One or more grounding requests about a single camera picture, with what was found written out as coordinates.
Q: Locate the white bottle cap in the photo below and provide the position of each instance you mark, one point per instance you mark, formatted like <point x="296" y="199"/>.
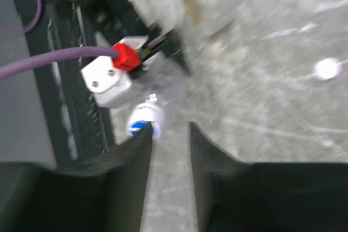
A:
<point x="327" y="69"/>

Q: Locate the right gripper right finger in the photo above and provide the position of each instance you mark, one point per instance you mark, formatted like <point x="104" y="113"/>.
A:
<point x="231" y="195"/>

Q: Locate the blue bottle cap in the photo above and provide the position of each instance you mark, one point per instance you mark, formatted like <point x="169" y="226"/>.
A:
<point x="141" y="115"/>

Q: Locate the clear plastic bottle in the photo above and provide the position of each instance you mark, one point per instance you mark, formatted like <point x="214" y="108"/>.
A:
<point x="167" y="91"/>

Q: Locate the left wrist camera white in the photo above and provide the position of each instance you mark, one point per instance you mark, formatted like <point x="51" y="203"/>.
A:
<point x="107" y="78"/>

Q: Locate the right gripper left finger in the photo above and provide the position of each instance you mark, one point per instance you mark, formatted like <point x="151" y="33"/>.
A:
<point x="106" y="195"/>

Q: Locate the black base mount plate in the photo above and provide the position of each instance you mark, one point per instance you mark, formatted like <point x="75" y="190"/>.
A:
<point x="57" y="124"/>

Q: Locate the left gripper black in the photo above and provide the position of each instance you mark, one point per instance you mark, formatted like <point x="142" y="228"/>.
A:
<point x="116" y="19"/>

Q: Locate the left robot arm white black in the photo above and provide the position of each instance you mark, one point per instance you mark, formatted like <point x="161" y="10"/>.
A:
<point x="116" y="19"/>

